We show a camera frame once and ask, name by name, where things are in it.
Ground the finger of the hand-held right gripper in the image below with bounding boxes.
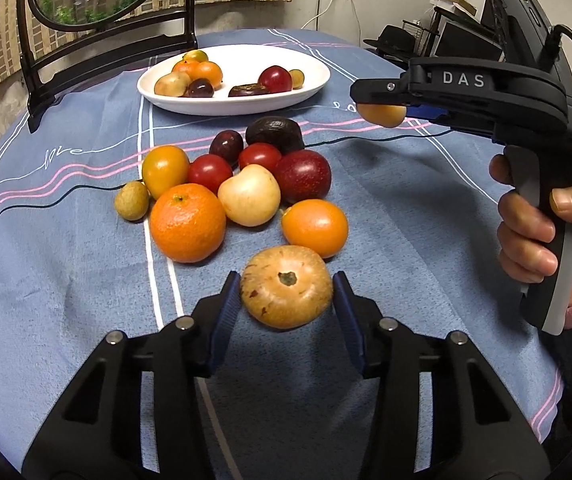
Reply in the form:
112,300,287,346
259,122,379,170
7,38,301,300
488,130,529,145
406,105,494,142
350,79,410,106

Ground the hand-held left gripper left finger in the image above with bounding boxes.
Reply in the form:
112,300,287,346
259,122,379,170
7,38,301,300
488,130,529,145
21,270,243,480

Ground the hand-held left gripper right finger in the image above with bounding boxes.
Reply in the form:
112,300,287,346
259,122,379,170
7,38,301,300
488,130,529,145
332,270,551,480

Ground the small tan round fruit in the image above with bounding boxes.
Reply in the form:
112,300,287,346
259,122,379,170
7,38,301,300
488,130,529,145
358,103,407,128

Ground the spotted tan round fruit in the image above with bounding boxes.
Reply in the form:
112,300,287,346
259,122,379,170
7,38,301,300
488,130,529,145
240,245,334,331

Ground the red apple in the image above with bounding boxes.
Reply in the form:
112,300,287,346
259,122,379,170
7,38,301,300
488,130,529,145
258,65,293,94

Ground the small smooth orange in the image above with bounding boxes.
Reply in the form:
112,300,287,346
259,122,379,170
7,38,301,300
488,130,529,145
281,199,349,259
193,61,223,86

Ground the large orange mandarin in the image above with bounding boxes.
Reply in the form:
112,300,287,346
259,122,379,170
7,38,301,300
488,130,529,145
149,183,227,264

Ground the red plum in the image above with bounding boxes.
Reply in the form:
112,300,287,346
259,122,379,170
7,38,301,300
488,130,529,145
273,149,333,204

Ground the dark brown avocado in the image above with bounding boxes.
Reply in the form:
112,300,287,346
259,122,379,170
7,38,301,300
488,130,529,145
245,116,305,155

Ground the white oval plate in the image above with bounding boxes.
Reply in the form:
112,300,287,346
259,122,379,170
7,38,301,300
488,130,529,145
137,44,331,117

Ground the dark maroon fruit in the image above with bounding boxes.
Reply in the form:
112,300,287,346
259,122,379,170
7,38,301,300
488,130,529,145
228,83,271,98

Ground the pale yellow pear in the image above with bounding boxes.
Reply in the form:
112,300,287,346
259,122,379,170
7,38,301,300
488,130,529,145
217,164,281,227

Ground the red tomato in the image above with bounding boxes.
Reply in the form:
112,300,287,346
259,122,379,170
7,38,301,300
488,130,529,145
187,154,233,196
238,143,283,173

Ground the dark purple plum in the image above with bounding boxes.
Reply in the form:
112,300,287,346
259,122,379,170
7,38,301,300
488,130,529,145
186,78,215,99
209,130,245,163

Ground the person's right hand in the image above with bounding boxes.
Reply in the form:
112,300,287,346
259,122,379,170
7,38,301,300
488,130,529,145
489,154,572,311

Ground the black desk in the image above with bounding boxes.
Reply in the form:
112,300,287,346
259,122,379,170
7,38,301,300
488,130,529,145
363,17,504,73

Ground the black hat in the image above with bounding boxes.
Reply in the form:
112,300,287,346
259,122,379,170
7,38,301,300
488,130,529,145
363,25,419,56

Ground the computer monitor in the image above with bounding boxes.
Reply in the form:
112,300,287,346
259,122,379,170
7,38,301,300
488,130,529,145
438,17,504,63

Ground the blue striped tablecloth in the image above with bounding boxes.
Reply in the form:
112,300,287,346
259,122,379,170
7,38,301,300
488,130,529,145
0,27,564,480

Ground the cardboard box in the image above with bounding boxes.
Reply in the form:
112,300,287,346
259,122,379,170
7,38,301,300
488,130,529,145
436,0,479,16

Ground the round goldfish screen black stand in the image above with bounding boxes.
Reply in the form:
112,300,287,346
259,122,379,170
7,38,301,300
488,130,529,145
16,0,199,133

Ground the white power cable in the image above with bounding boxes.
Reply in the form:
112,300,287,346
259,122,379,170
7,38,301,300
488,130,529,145
301,0,361,43

